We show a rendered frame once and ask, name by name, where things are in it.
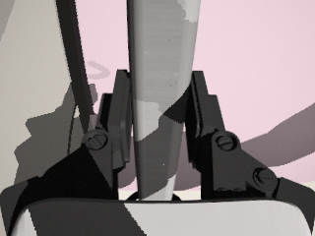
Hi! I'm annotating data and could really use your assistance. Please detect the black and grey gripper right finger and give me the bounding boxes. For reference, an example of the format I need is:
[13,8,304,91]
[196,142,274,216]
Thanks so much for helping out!
[184,71,315,235]

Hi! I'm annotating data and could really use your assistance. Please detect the grey flat panel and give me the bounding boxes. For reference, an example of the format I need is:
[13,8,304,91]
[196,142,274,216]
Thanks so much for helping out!
[0,0,93,193]

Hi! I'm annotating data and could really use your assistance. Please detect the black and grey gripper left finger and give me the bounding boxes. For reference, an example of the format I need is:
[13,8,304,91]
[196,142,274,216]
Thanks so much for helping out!
[0,69,132,236]

